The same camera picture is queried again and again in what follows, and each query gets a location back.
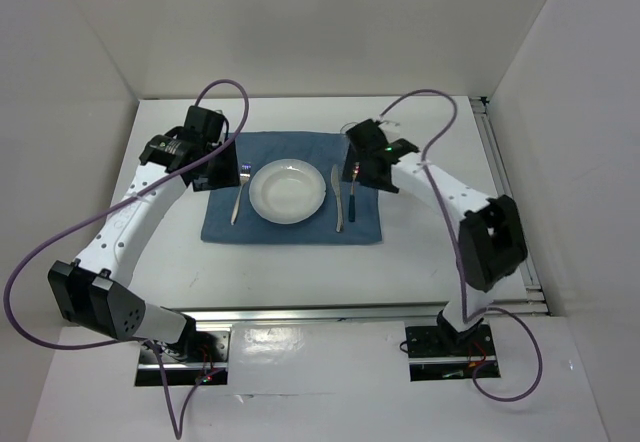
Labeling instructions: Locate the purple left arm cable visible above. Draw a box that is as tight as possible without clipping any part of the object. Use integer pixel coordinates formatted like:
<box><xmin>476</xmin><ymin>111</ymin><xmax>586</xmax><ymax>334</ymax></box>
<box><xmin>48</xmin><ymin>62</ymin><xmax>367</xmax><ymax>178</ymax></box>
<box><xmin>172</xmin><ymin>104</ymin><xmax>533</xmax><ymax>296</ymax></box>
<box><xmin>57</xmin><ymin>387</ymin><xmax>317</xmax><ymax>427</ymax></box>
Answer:
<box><xmin>2</xmin><ymin>79</ymin><xmax>250</xmax><ymax>439</ymax></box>

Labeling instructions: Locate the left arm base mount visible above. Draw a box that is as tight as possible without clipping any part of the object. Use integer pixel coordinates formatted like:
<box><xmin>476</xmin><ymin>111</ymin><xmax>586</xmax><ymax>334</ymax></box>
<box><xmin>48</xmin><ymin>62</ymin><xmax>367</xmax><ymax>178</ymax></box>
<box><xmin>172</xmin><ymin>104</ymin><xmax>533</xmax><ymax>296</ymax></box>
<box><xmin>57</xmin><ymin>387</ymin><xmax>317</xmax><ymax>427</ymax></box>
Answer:
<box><xmin>134</xmin><ymin>327</ymin><xmax>231</xmax><ymax>387</ymax></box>

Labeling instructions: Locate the blue cloth napkin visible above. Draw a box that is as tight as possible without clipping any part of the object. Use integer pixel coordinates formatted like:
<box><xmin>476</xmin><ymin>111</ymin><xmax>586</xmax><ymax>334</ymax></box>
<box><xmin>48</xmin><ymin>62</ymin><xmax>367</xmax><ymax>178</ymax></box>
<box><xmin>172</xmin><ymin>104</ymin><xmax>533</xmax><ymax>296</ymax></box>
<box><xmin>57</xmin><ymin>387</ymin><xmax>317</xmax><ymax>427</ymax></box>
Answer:
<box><xmin>200</xmin><ymin>131</ymin><xmax>382</xmax><ymax>245</ymax></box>

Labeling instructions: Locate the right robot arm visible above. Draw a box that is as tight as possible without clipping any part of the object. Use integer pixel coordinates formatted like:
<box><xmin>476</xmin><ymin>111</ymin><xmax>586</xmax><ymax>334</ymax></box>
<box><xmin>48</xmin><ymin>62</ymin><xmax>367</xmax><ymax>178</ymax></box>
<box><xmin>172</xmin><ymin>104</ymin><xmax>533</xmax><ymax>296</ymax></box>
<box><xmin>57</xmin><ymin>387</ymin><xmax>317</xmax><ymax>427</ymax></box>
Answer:
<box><xmin>342</xmin><ymin>119</ymin><xmax>528</xmax><ymax>354</ymax></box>

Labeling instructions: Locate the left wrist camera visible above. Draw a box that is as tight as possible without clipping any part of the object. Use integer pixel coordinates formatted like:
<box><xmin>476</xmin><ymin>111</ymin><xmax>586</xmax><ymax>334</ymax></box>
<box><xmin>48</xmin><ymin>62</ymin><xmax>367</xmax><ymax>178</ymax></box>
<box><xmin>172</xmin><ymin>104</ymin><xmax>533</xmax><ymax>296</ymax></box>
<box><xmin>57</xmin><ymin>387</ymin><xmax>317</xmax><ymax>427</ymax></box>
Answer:
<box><xmin>184</xmin><ymin>105</ymin><xmax>228</xmax><ymax>141</ymax></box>

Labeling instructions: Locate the gold spoon with dark handle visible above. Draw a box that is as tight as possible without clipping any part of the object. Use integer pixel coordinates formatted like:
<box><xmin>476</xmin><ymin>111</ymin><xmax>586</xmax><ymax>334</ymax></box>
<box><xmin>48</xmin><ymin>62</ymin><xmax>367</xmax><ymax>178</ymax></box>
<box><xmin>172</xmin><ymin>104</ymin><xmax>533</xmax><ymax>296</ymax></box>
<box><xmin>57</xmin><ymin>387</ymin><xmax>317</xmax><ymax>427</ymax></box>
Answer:
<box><xmin>348</xmin><ymin>162</ymin><xmax>360</xmax><ymax>223</ymax></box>

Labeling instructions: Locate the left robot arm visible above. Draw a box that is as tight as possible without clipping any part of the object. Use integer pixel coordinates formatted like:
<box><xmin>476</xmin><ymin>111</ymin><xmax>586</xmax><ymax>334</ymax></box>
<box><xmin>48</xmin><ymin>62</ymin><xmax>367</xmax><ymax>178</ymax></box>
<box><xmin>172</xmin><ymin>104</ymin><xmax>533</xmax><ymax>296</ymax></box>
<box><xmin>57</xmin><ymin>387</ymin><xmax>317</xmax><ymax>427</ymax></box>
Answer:
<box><xmin>48</xmin><ymin>127</ymin><xmax>239</xmax><ymax>361</ymax></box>

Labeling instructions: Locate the clear glass plate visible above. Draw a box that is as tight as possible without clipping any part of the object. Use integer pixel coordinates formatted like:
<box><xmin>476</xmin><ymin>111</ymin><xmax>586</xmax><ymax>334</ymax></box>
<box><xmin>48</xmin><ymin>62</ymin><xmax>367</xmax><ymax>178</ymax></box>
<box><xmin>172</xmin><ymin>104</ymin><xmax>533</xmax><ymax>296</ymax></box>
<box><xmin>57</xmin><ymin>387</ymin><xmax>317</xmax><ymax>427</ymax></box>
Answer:
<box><xmin>249</xmin><ymin>159</ymin><xmax>326</xmax><ymax>225</ymax></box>

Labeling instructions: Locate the clear plastic cup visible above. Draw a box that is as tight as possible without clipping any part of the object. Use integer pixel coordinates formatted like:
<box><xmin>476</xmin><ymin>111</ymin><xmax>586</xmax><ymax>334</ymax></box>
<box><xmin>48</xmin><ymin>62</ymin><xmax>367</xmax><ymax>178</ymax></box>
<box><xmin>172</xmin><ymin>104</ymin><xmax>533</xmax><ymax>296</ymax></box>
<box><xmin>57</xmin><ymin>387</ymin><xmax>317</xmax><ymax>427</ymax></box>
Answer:
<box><xmin>339</xmin><ymin>122</ymin><xmax>357</xmax><ymax>134</ymax></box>

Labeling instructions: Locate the silver fork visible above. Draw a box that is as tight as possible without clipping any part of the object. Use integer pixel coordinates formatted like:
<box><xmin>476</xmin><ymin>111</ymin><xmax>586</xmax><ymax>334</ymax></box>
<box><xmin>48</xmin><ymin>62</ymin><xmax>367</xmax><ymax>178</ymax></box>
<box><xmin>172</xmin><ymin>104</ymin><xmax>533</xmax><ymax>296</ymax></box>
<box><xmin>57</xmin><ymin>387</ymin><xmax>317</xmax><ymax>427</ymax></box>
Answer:
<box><xmin>230</xmin><ymin>163</ymin><xmax>252</xmax><ymax>225</ymax></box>

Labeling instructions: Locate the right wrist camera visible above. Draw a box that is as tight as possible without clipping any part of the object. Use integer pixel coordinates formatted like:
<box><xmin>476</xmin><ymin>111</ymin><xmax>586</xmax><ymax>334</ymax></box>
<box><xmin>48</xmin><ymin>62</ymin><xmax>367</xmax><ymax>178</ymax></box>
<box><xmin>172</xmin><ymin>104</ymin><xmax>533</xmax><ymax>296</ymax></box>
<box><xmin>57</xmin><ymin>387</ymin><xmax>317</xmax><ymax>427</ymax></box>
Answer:
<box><xmin>378</xmin><ymin>119</ymin><xmax>401</xmax><ymax>130</ymax></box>

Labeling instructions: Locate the silver table knife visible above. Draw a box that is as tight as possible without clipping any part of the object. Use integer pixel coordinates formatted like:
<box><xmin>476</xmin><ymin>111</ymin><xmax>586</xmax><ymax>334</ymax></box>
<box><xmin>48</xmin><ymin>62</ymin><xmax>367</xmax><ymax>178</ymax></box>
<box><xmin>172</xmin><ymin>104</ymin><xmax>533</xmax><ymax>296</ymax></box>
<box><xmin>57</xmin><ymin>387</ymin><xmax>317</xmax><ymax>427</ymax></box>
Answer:
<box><xmin>331</xmin><ymin>164</ymin><xmax>344</xmax><ymax>233</ymax></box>

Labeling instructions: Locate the aluminium rail frame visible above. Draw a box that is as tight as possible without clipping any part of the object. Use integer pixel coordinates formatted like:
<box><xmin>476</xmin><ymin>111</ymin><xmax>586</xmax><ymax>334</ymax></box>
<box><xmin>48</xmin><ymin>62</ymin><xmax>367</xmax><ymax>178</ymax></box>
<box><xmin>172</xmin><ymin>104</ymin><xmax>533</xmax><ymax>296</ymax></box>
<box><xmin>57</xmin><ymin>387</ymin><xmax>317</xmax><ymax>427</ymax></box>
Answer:
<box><xmin>469</xmin><ymin>95</ymin><xmax>551</xmax><ymax>317</ymax></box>

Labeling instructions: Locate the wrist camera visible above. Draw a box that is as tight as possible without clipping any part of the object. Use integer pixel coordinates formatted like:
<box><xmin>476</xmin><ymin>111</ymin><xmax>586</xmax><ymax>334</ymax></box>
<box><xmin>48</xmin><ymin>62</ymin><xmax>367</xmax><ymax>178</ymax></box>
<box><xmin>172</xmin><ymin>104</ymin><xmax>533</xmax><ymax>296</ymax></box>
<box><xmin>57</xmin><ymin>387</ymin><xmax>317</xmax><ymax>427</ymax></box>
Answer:
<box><xmin>378</xmin><ymin>119</ymin><xmax>401</xmax><ymax>130</ymax></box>
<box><xmin>184</xmin><ymin>105</ymin><xmax>228</xmax><ymax>141</ymax></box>

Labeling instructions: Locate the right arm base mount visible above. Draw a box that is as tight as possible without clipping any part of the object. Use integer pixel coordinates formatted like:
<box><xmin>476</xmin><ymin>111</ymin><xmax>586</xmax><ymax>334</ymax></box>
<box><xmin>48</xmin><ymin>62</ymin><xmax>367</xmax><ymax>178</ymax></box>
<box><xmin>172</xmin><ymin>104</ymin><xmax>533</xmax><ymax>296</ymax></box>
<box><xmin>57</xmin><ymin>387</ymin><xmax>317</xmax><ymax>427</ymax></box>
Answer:
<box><xmin>399</xmin><ymin>324</ymin><xmax>501</xmax><ymax>382</ymax></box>

